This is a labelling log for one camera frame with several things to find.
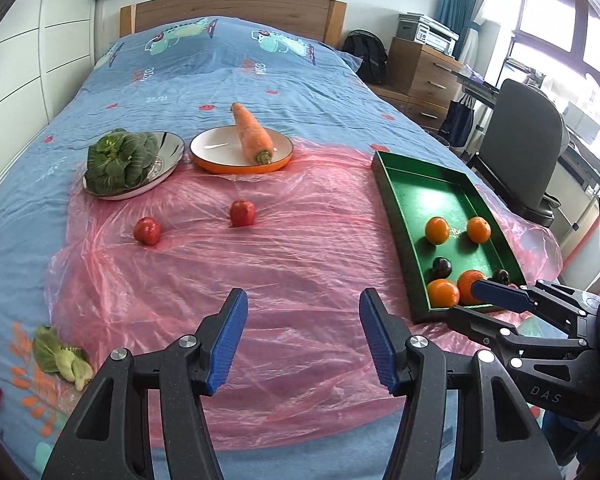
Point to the low wooden bedside table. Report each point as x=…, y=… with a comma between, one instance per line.
x=395, y=92

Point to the window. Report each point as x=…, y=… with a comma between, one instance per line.
x=545, y=25

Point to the red apple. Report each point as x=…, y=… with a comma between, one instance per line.
x=242, y=212
x=147, y=230

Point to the green metal tray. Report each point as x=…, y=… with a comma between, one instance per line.
x=430, y=190

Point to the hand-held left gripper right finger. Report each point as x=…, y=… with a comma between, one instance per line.
x=377, y=345

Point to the carrot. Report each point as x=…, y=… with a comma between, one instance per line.
x=250, y=132

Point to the small bok choy piece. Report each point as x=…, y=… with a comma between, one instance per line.
x=60, y=355

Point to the wooden headboard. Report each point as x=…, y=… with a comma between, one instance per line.
x=230, y=7

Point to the orange rimmed white plate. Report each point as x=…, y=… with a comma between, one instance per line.
x=215, y=147

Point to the grey desk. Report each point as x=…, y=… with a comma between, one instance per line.
x=475, y=85

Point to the dark blue bag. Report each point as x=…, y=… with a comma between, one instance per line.
x=457, y=120

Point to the wooden drawer cabinet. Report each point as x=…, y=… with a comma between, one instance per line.
x=425, y=75

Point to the dark plum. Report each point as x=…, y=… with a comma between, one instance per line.
x=500, y=275
x=441, y=266

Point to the silver metal bowl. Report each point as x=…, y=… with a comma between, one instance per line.
x=167, y=147

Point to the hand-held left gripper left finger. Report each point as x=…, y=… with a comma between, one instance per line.
x=227, y=345

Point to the white wardrobe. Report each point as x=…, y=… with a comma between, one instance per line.
x=55, y=35

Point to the printed blue bedsheet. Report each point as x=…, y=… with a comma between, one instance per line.
x=205, y=75

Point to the orange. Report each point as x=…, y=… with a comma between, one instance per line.
x=437, y=230
x=442, y=292
x=469, y=282
x=478, y=229

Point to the pink plastic sheet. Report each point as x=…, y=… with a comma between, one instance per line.
x=300, y=240

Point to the grey printer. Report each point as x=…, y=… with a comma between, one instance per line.
x=425, y=30

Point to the black backpack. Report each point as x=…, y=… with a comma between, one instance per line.
x=367, y=55

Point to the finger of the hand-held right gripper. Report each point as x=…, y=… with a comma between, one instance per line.
x=500, y=292
x=480, y=325

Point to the dark office chair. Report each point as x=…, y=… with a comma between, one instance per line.
x=520, y=145

